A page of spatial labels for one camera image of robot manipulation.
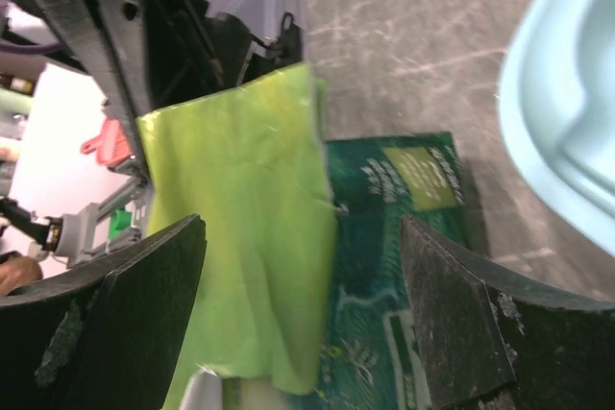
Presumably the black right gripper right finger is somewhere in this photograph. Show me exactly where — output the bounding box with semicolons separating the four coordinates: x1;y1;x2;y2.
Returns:
400;216;614;409

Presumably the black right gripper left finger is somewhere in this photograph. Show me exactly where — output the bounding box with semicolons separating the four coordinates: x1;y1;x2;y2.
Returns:
1;215;206;409

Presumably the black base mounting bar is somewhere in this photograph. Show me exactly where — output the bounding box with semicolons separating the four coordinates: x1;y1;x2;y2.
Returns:
10;0;304;176

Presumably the teal cat litter box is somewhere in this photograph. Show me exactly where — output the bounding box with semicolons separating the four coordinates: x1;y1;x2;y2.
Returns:
498;0;614;253

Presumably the green cat litter bag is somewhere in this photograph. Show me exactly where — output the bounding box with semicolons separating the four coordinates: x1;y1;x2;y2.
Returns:
136;61;470;410

